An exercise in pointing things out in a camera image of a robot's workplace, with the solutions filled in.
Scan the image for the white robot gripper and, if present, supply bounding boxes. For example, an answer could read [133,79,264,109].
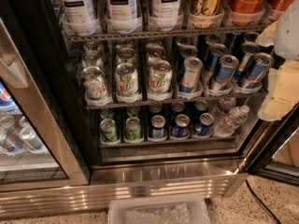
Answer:
[255,0,299,121]

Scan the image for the red bull can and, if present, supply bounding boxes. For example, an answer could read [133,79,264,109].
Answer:
[209,54,239,91]
[178,57,203,99]
[240,52,274,89]

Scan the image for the blue pepsi can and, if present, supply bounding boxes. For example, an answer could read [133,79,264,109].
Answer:
[171,114,190,138]
[192,113,214,137]
[149,115,166,141]

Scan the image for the open fridge glass door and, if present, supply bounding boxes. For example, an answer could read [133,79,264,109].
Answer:
[244,105,299,186]

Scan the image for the yellow soda can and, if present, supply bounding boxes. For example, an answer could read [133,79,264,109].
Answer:
[190,0,221,28]

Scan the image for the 7up can front right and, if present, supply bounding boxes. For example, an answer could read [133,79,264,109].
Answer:
[148,60,173,101]

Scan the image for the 7up can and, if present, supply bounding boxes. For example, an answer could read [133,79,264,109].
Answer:
[148,60,173,101]
[115,63,142,103]
[81,66,112,106]

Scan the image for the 7up can front middle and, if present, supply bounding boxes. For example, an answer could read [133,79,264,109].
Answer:
[115,63,142,103]

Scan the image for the green can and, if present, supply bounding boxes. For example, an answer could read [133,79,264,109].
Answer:
[100,119,121,144]
[125,117,143,143]

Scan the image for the green can bottom left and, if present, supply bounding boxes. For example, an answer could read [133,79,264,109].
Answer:
[100,119,121,144]

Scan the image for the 7up can front left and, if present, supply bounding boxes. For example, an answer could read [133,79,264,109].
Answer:
[81,66,112,106]

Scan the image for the steel fridge left door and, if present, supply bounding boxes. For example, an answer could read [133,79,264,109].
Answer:
[0,21,89,192]

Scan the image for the pepsi can behind left door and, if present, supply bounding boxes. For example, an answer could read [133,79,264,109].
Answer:
[0,82,18,112]

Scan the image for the clear water bottle front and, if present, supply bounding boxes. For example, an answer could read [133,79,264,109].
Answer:
[213,105,249,137]

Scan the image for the white tea bottle right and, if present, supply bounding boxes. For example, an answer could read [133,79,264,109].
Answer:
[149,0,181,32]

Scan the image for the white tea bottle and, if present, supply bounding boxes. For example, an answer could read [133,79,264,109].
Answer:
[149,0,181,32]
[107,0,141,34]
[61,0,100,36]

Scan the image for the white tea bottle middle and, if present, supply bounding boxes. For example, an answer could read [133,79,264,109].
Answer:
[107,0,141,34]

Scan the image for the white tea bottle left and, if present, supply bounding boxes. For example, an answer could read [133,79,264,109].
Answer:
[61,0,100,36]

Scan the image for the clear plastic bin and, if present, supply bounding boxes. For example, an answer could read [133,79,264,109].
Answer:
[108,194,210,224]

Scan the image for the top wire shelf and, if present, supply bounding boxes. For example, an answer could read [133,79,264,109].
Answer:
[63,24,267,42]

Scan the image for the wire shelf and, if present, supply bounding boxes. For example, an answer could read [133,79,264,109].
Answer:
[85,88,267,110]
[63,24,267,42]

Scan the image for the middle wire shelf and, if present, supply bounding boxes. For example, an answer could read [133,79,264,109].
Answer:
[85,88,267,110]

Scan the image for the black power cable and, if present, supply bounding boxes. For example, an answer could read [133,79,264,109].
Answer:
[245,179,283,224]

